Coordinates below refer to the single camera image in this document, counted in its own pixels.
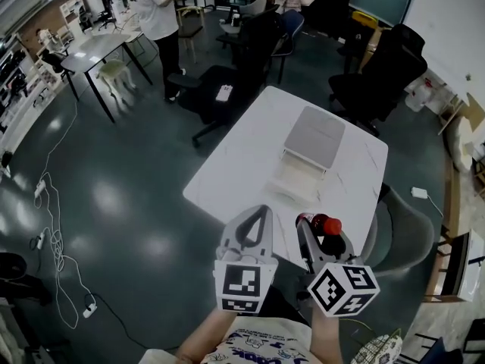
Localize white cable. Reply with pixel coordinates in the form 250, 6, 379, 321
33, 100, 98, 329

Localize dark blue chair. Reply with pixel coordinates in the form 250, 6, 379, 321
272, 9, 305, 85

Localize red-capped dark bottle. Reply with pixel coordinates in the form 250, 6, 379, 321
295, 212, 343, 239

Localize white sack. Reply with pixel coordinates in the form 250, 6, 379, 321
443, 115, 474, 174

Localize black cable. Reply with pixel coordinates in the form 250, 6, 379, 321
90, 293, 186, 352

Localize small white stool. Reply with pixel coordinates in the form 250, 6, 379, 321
96, 58, 137, 102

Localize white cabinet black frame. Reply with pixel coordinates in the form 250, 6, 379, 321
426, 229, 485, 303

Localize white shelf of black helmets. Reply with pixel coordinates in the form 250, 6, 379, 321
0, 32, 65, 143

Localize wooden chair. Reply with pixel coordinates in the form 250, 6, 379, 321
177, 5, 205, 64

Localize light grey chair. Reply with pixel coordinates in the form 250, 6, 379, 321
217, 0, 268, 37

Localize person's printed white shirt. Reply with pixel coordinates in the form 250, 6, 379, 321
138, 316, 315, 364

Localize white lattice patterned cushion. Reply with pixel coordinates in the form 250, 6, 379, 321
350, 328, 402, 364

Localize grey table black legs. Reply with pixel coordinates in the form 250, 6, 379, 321
60, 30, 155, 124

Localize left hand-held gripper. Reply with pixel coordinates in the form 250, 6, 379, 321
214, 204, 280, 314

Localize grey shell chair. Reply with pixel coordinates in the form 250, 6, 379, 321
365, 183, 436, 278

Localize black office chair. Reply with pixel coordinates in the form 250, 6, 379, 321
327, 23, 429, 136
166, 9, 285, 149

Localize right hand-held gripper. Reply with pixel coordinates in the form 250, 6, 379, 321
296, 217, 381, 319

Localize person's right forearm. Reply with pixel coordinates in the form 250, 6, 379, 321
310, 311, 340, 364

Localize person's left forearm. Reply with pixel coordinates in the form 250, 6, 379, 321
176, 309, 243, 364

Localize white plastic jug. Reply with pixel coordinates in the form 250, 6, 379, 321
405, 80, 433, 112

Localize grey lidded box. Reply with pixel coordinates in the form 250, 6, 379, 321
264, 105, 347, 206

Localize yellow plastic bin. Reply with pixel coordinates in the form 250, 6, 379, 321
352, 11, 378, 28

